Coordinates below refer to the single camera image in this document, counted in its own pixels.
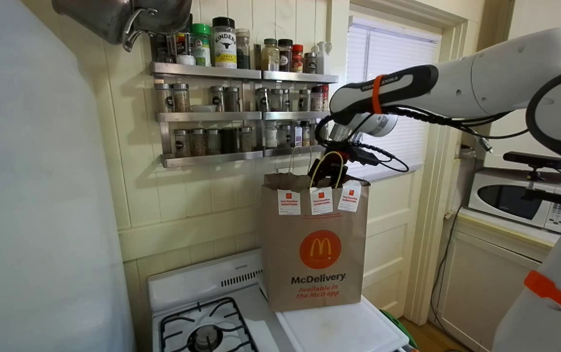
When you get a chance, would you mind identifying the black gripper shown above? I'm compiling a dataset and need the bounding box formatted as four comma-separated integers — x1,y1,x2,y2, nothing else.
309,150,346,186

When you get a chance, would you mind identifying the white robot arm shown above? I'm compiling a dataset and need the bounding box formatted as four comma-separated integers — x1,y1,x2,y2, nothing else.
319,27,561,352

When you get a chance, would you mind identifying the brown McDelivery paper bag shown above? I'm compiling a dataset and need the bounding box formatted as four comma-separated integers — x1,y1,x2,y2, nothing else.
262,172,370,311

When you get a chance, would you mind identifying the white tray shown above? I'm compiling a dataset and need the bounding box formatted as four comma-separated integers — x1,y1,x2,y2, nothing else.
278,299,409,352

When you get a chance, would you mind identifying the white gas stove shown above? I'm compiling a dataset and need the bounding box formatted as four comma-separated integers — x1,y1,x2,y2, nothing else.
149,250,295,352

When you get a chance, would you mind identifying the black stove burner grate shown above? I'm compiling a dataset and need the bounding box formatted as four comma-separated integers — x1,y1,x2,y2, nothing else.
157,297,258,352

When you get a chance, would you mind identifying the red lid spice jar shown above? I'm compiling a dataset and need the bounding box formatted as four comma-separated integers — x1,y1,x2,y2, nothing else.
291,43,303,72

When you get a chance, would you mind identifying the white window blind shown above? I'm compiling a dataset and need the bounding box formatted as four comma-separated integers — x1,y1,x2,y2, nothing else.
346,16,442,170

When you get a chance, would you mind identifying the large black lid spice jar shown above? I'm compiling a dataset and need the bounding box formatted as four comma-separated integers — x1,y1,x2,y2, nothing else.
213,17,237,68

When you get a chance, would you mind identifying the white cabinet under microwave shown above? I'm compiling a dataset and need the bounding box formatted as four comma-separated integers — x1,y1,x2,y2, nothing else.
432,209,559,352

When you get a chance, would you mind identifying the green lid spice jar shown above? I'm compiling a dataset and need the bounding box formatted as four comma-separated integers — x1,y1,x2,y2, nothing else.
192,23,211,66

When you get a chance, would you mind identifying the black device on microwave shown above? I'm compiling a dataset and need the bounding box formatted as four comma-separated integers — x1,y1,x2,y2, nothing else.
503,150,561,170

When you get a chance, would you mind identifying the white microwave oven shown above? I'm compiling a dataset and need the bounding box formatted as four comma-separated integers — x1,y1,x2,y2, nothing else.
467,170,561,235

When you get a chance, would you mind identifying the hanging steel pot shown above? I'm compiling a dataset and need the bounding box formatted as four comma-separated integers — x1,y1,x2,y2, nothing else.
51,0,192,51

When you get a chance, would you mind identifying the white refrigerator side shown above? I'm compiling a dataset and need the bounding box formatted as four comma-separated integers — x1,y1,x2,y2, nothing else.
0,0,135,352

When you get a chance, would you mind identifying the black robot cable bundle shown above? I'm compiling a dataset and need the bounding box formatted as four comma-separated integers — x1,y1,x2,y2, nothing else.
313,104,532,176

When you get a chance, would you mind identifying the steel wall spice rack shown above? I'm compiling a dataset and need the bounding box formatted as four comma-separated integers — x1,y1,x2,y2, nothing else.
153,62,336,168

